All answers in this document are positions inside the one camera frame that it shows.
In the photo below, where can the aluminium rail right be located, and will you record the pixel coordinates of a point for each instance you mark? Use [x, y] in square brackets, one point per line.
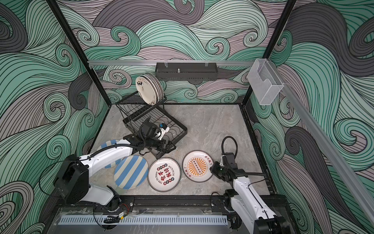
[356, 187]

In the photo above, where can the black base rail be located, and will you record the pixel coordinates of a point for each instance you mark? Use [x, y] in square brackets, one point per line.
[213, 203]

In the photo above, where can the blue striped plate far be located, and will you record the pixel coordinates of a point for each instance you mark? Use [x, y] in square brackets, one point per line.
[106, 144]

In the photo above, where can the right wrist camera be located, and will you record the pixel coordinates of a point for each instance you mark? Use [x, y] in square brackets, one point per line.
[224, 162]

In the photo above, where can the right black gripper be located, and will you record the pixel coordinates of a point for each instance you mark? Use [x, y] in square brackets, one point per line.
[214, 169]

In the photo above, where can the clear plastic holder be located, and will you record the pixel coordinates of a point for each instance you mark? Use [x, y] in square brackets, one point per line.
[265, 80]

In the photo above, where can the black perforated metal tray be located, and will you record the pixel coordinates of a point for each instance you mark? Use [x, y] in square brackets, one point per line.
[186, 72]

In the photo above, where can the aluminium rail back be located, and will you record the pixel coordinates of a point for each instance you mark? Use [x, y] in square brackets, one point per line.
[134, 62]

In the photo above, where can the blue striped plate near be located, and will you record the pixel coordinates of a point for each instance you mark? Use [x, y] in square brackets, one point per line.
[131, 172]

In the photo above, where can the white plate red characters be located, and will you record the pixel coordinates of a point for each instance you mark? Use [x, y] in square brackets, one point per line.
[164, 174]

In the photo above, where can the blue striped plate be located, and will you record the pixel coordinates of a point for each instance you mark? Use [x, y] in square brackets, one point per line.
[106, 144]
[131, 172]

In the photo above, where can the cream plate with drawing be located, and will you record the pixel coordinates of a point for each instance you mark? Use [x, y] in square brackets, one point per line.
[146, 90]

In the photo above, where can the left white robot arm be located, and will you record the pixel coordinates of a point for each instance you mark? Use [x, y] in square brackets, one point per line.
[72, 181]

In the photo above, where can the black wire dish rack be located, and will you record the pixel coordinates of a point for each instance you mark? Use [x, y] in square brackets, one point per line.
[143, 121]

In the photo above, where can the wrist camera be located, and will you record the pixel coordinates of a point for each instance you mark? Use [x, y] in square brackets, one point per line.
[163, 129]
[224, 162]

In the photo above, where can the white slotted cable duct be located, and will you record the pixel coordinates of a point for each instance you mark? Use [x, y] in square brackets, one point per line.
[146, 220]

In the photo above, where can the aluminium rail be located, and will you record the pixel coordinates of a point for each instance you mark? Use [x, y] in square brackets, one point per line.
[356, 187]
[134, 62]

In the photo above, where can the green red rimmed plate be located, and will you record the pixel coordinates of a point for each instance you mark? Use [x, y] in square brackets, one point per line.
[161, 91]

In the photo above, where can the orange sunburst plate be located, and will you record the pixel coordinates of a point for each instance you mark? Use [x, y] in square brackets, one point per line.
[196, 166]

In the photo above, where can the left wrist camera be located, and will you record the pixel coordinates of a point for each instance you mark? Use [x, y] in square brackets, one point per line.
[163, 129]

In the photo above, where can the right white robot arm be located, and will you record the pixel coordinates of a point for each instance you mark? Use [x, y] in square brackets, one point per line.
[242, 198]

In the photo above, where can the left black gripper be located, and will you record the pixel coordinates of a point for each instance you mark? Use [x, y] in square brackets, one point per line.
[167, 150]

